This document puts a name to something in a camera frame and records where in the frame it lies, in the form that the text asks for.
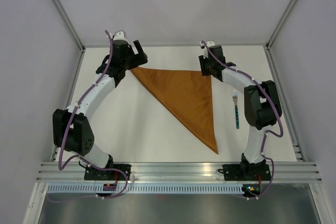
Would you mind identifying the orange-brown cloth napkin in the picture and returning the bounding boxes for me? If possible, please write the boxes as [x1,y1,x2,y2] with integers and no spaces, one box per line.
[131,67,219,154]

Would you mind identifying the fork with teal handle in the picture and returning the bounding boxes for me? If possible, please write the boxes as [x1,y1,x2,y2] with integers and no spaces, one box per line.
[232,90,240,129]

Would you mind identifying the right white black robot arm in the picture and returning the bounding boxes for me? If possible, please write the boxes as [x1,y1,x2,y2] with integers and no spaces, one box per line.
[198,41,284,181]

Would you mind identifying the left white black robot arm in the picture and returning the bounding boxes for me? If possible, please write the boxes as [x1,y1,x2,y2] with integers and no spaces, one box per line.
[52,37,148,180]

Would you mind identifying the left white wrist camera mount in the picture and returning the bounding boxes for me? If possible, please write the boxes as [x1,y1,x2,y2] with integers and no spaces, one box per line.
[109,30,128,42]

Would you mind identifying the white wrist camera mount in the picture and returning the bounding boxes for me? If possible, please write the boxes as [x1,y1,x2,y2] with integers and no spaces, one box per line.
[109,30,128,42]
[200,40,216,59]

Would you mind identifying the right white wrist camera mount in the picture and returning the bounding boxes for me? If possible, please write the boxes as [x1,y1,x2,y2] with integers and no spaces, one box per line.
[200,40,216,59]

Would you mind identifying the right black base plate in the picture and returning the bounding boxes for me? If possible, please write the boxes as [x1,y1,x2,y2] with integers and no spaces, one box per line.
[217,163,271,182]

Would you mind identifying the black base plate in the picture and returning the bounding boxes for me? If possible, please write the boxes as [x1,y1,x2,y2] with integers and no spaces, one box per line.
[217,163,271,182]
[84,164,131,181]

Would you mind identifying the left aluminium frame post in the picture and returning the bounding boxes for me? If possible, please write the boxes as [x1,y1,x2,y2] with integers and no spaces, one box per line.
[51,0,85,52]

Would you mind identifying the aluminium frame post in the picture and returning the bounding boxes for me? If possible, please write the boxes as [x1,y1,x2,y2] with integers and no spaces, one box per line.
[265,0,299,50]
[51,0,85,52]

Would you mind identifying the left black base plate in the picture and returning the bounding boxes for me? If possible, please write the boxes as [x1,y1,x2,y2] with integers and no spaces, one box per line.
[84,164,131,181]

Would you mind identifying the white slotted cable duct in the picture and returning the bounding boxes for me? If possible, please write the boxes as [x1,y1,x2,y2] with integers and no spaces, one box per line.
[47,183,244,195]

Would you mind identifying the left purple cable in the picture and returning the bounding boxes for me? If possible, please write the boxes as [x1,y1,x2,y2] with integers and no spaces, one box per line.
[46,29,129,204]

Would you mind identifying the right aluminium frame post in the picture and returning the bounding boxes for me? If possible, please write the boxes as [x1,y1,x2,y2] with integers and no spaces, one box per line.
[265,0,299,50]

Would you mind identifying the aluminium mounting rail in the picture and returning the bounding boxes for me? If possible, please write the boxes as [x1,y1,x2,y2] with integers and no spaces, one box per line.
[35,162,322,184]

